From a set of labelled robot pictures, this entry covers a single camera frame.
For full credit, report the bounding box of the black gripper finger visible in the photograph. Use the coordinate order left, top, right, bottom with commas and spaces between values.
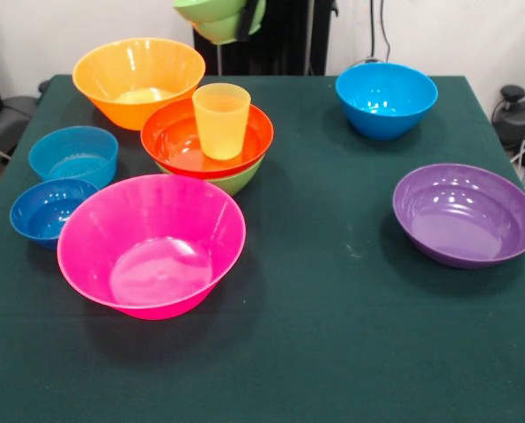
237, 0, 258, 43

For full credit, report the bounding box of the small green ribbed bowl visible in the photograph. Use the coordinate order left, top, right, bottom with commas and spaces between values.
173, 0, 267, 46

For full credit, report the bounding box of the yellow plastic cup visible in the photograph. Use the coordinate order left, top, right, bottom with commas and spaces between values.
191, 82, 252, 160

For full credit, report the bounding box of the red plastic bowl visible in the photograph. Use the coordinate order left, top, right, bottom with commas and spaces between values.
139, 95, 275, 180

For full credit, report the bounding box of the orange plastic bowl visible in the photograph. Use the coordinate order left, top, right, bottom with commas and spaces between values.
71, 37, 207, 132

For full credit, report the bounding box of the large green plastic bowl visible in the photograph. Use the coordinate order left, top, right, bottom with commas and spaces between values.
154, 156, 264, 197

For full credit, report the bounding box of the bright blue plastic bowl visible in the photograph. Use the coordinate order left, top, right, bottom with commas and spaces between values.
335, 62, 440, 140

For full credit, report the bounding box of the translucent teal plastic bowl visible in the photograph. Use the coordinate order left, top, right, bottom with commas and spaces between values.
27, 125, 120, 189

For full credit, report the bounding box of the pink plastic bowl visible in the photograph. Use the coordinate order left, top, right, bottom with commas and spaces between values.
56, 173, 248, 321

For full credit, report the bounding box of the small dark blue bowl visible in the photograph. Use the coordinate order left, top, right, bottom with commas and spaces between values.
9, 177, 100, 251

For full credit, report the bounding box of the purple plastic bowl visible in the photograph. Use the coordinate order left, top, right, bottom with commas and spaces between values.
392, 162, 525, 270

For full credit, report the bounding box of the dark green table cloth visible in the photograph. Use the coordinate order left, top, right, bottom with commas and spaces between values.
0, 73, 525, 423

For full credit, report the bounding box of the black wall cable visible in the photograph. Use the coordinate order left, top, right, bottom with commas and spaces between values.
369, 0, 392, 63

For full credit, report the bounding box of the black pedestal foot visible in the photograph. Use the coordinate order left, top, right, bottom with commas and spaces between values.
0, 94, 39, 149
491, 85, 525, 149

